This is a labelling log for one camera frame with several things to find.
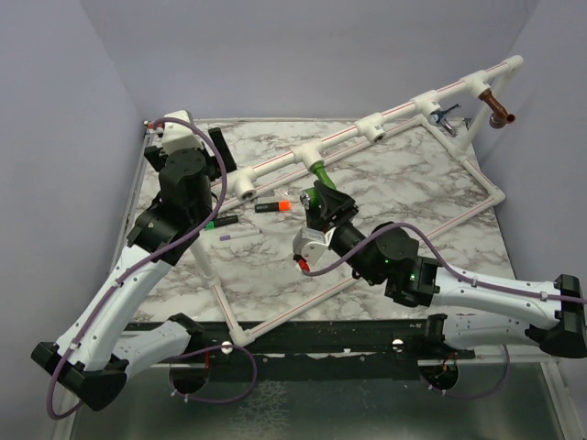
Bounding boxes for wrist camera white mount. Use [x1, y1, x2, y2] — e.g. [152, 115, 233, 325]
[147, 121, 203, 155]
[293, 226, 335, 271]

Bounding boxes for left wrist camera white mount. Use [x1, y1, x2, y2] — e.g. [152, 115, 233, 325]
[147, 121, 203, 155]

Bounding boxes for grey metal faucet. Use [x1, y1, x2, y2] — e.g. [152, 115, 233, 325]
[429, 104, 461, 138]

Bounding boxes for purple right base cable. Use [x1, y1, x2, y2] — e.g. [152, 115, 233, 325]
[426, 343, 511, 399]

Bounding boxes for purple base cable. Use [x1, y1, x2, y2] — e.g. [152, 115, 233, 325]
[170, 341, 259, 405]
[426, 343, 511, 399]

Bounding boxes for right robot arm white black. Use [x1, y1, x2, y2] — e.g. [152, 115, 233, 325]
[295, 181, 586, 358]

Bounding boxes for green water faucet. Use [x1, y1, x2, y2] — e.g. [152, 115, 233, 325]
[299, 160, 336, 211]

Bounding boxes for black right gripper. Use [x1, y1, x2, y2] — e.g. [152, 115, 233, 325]
[305, 178, 382, 284]

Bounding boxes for brown copper faucet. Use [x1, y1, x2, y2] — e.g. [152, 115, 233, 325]
[478, 89, 516, 129]

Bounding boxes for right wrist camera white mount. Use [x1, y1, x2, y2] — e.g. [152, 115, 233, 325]
[293, 226, 335, 271]

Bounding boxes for green capped black marker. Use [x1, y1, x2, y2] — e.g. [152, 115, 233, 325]
[205, 214, 238, 230]

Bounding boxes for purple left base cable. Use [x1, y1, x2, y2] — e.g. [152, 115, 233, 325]
[170, 341, 259, 405]

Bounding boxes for clear plastic bag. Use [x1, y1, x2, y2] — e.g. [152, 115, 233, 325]
[256, 185, 303, 203]

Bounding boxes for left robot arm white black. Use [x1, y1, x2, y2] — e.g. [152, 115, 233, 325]
[31, 117, 237, 420]

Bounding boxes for white pvc pipe frame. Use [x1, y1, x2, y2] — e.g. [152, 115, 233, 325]
[192, 54, 526, 346]

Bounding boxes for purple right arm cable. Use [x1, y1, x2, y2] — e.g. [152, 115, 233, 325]
[299, 222, 587, 305]

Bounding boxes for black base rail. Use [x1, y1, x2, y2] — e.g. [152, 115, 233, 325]
[127, 320, 478, 382]

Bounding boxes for purple capped white pen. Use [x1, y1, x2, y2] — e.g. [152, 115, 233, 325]
[219, 229, 263, 242]

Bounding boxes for orange capped black marker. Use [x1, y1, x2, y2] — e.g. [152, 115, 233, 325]
[254, 200, 292, 214]

